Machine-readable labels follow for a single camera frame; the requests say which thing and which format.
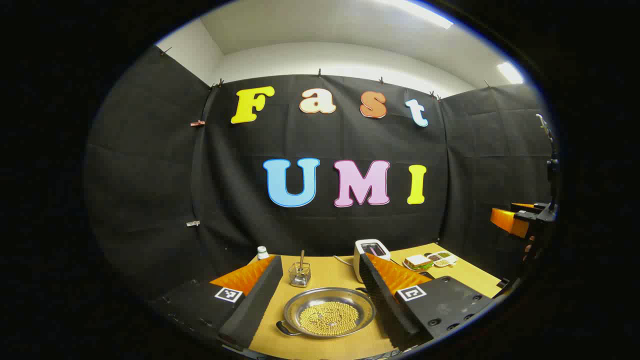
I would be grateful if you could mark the pile of yellow soybeans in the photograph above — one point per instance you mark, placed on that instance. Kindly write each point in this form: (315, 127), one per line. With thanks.
(329, 318)

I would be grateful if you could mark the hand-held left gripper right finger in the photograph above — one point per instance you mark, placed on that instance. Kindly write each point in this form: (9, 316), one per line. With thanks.
(387, 305)

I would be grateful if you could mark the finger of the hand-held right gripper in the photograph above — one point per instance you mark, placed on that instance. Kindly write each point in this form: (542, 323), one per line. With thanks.
(523, 206)
(510, 221)

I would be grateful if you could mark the sandwich with lettuce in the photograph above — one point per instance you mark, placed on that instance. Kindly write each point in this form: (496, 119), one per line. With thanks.
(419, 261)

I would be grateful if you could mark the white drink bottle green label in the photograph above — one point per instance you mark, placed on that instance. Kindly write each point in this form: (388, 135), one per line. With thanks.
(262, 253)

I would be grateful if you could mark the silver cloth clip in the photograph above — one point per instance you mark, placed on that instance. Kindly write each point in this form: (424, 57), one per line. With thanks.
(192, 223)

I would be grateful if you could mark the white divided tray with beans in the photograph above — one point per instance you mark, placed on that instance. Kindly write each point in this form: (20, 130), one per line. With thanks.
(442, 258)

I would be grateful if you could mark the white toaster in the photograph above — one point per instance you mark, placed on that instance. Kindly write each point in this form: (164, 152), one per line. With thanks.
(372, 247)

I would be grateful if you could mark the ceiling light panel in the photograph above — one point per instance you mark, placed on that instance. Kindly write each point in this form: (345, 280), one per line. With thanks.
(420, 12)
(510, 72)

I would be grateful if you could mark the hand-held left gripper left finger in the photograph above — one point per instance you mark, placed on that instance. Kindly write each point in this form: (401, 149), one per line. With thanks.
(257, 300)

